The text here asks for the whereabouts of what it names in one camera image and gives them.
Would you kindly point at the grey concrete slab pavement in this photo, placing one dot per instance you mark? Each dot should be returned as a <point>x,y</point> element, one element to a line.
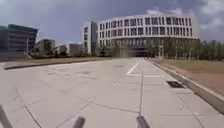
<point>100,86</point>

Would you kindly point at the low pale building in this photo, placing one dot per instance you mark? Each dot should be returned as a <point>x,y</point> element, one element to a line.
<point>71,49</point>

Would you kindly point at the curved white multi-storey building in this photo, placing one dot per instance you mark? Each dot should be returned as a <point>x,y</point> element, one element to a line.
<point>146,31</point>

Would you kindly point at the grass strip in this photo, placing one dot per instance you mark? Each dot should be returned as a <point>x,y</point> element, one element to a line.
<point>50,61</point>

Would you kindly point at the robot's own part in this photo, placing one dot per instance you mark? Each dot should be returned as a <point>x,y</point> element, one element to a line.
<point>78,122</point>
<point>142,122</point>

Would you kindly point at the dark drain grate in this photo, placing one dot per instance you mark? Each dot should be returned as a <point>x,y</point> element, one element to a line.
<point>175,84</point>

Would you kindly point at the small grey building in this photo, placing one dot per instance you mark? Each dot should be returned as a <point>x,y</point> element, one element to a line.
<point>45,46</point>

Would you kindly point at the grass and bare earth field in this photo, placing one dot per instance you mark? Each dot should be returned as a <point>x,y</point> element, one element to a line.
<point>200,68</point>

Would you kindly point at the grey concrete kerb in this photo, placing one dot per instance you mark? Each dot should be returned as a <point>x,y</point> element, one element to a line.
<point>200,91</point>

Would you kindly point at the row of green trees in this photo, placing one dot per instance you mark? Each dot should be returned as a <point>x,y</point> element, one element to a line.
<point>206,50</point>

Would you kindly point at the dark glass building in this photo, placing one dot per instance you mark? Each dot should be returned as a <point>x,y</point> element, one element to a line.
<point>20,38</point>

